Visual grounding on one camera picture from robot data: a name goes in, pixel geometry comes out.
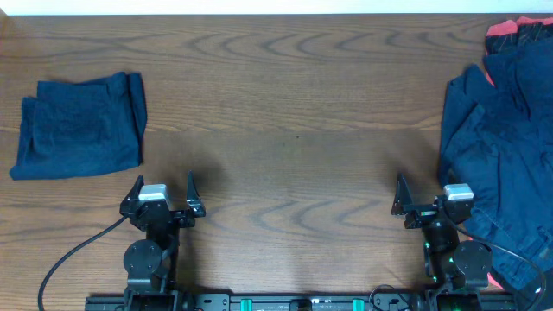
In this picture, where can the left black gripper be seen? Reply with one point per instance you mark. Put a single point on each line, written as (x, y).
(194, 206)

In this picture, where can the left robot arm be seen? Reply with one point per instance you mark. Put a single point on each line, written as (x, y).
(151, 263)

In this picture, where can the red and black garment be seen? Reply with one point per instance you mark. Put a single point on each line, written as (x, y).
(519, 55)

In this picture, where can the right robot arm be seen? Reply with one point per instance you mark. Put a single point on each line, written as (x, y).
(458, 268)

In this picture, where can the blue denim shorts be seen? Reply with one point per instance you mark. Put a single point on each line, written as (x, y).
(499, 142)

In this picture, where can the folded dark blue shorts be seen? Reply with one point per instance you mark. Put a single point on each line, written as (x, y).
(79, 130)

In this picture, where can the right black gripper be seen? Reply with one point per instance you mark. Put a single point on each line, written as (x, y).
(404, 204)

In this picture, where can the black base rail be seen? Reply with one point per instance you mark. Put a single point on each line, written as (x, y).
(378, 300)

